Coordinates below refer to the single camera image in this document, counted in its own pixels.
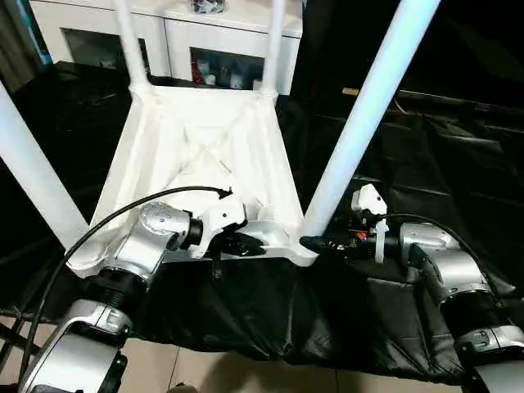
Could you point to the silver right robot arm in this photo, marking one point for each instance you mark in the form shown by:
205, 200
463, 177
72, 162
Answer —
454, 270

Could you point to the small tan label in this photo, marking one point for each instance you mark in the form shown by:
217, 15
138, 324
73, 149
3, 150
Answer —
349, 91

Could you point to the dark metal stand frame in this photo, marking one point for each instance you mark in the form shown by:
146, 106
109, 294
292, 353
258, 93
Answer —
16, 335

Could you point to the red bottle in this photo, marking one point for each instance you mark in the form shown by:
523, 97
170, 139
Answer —
199, 73

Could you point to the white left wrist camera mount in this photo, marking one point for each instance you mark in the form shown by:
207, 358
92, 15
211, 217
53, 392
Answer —
223, 213

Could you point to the white glass-door cabinet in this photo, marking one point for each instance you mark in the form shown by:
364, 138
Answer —
172, 32

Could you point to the black work mat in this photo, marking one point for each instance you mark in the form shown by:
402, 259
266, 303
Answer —
430, 172

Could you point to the grey curtain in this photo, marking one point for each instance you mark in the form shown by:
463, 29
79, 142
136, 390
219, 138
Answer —
24, 45

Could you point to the white plastic table top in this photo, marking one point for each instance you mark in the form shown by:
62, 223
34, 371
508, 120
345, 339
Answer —
184, 155

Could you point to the small brown rounded object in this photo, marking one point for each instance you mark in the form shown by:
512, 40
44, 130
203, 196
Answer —
184, 388

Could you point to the dark low shelf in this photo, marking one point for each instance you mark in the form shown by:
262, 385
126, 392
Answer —
462, 100

